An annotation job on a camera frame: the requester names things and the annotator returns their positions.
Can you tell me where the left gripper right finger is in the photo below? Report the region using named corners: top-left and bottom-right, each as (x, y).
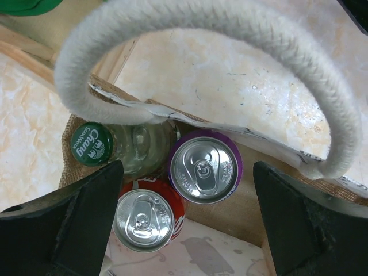
top-left (253, 162), bottom-right (367, 275)

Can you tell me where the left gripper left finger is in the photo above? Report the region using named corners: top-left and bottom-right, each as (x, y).
top-left (1, 160), bottom-right (124, 275)

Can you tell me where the brown canvas bag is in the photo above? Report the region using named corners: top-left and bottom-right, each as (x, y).
top-left (53, 0), bottom-right (368, 276)

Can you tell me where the purple soda can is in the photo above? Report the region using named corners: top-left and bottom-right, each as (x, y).
top-left (167, 129), bottom-right (243, 205)

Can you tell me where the red cola can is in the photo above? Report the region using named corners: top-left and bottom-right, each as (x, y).
top-left (112, 178), bottom-right (187, 252)

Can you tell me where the green cap glass bottle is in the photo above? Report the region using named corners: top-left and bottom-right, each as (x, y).
top-left (70, 121), bottom-right (181, 177)

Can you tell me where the wooden clothes rack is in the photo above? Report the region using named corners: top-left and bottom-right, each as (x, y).
top-left (1, 12), bottom-right (139, 89)

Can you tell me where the green t-shirt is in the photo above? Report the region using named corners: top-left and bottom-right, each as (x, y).
top-left (0, 0), bottom-right (62, 17)

